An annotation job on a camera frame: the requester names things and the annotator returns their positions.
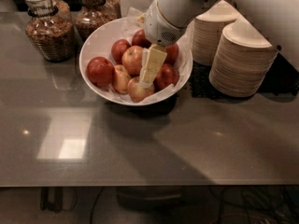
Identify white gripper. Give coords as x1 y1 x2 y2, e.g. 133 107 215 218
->
139 0 186 88

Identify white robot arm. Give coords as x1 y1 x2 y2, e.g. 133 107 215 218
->
144 0 299 90

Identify red apple back right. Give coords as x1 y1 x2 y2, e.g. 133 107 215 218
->
165 44 179 64

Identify red apple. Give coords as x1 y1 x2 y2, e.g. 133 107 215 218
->
111 39 131 63
86 57 115 87
132 29 151 49
165 44 179 64
154 63 179 91

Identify yellow-red apple centre top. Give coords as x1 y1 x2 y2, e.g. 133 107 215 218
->
121 46 143 76

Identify yellow-red apple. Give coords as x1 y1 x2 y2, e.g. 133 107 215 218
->
127 77 155 103
121 46 143 76

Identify red apple back centre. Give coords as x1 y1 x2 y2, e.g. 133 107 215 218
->
132 29 151 49

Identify red apple front right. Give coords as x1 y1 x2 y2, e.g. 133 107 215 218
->
154 63 179 91

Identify red apple back left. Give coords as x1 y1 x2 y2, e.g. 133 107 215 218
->
111 39 131 63

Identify yellow-red apple front centre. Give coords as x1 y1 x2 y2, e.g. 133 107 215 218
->
127 77 155 103

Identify yellow apple front left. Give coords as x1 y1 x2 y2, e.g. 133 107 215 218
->
112 64 131 94

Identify white paper bowl liner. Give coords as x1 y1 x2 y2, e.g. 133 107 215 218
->
96 7 193 106

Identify red apple far left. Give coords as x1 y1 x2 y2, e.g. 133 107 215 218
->
86 57 115 87

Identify back stack paper bowls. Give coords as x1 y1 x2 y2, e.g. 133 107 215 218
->
192 0 239 66

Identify stack paper bowls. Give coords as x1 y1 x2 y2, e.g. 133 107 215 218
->
209 17 278 98
192 0 239 66

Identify glass granola jar back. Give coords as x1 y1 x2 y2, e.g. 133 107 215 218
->
74 0 117 40

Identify glass granola jar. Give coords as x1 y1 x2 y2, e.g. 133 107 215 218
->
24 0 75 62
74 0 117 40

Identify front stack paper bowls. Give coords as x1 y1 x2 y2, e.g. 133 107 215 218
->
209 17 278 98

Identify glass granola jar front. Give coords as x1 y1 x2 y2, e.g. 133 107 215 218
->
24 0 75 62

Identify black mat under stacks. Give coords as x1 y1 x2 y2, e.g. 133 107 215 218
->
189 54 299 99

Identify black cable under table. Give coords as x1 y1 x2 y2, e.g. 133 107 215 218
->
89 186 107 224

